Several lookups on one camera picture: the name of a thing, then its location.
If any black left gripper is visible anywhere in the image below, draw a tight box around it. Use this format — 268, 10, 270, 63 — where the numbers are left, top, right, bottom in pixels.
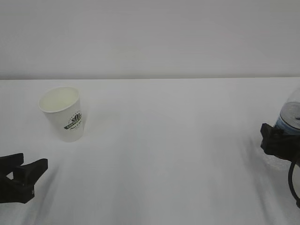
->
0, 153, 48, 203

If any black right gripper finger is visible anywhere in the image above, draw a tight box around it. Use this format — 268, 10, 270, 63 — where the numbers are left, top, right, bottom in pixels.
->
260, 123, 300, 162

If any clear plastic water bottle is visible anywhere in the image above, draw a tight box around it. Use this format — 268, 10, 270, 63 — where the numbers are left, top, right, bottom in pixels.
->
262, 88, 300, 174

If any white paper cup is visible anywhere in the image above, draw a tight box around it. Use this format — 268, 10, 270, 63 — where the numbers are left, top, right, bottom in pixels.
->
38, 86, 83, 143

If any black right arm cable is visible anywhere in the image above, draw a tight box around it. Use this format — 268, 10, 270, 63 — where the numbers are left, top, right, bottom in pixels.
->
288, 159, 300, 209

